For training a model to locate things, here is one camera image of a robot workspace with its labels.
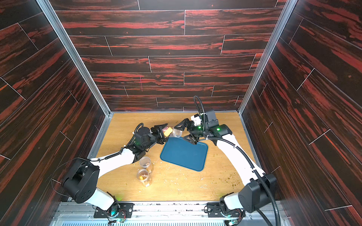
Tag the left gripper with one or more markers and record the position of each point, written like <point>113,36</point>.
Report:
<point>157,131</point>

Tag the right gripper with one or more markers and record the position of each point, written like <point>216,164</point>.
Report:
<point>190,128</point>

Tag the clear jar with cookies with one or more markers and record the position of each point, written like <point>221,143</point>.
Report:
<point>169,132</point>

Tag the clear jar lid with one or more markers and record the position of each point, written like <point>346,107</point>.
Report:
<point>176,133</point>

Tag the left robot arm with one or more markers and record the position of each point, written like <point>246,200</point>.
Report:
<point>80,181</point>

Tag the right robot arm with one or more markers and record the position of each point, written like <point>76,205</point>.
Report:
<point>259,187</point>

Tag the middle clear jar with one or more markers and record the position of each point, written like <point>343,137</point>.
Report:
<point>146,163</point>

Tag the near clear jar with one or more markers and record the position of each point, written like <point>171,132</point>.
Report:
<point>144,177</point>

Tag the yellow square cookie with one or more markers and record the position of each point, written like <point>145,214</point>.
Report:
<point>167,131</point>

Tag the teal plastic tray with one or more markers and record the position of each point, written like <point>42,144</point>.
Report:
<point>180,152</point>

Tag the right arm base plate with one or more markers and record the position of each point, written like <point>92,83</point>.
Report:
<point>219,210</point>

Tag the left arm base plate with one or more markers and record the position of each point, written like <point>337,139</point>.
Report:
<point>117,210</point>

